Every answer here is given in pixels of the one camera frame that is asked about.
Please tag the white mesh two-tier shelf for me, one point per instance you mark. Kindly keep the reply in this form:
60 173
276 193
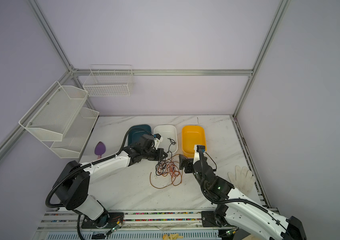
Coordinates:
61 121

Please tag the white plastic bin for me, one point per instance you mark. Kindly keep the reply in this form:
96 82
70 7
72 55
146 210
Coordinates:
169 133

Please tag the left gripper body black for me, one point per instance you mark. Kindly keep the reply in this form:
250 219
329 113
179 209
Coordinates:
153 155

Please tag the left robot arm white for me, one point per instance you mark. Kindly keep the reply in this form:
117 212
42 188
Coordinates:
70 191

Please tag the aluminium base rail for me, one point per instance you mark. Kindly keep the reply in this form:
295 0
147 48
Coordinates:
136 225

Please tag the teal plastic bin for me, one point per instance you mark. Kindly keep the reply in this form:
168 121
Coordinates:
138 130

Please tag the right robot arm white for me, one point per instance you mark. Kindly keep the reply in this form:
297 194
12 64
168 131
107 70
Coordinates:
234 208

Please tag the white wire basket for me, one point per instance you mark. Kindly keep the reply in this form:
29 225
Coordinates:
110 81

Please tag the yellow plastic bin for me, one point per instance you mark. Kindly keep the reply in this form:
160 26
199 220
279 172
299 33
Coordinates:
190 136

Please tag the white work glove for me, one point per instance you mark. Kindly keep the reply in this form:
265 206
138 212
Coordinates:
243 179

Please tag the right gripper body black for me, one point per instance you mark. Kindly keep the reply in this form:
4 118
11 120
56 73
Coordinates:
189 167

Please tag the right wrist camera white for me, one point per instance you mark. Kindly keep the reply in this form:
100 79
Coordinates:
199 153

